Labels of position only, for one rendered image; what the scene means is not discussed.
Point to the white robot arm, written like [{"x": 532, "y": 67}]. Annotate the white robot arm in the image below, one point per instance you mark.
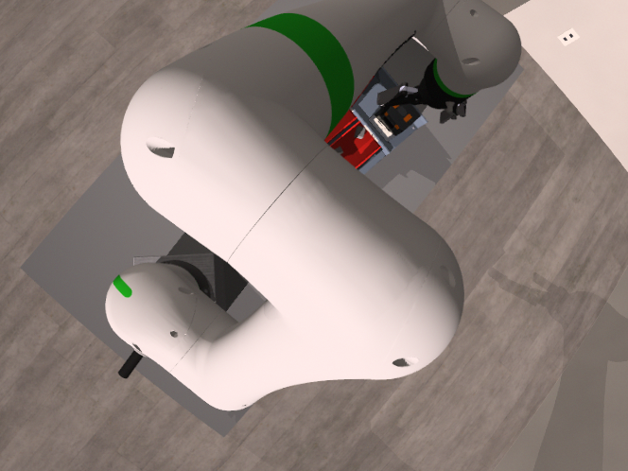
[{"x": 227, "y": 143}]

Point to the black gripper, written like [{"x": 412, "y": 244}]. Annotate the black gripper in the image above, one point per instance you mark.
[{"x": 400, "y": 95}]

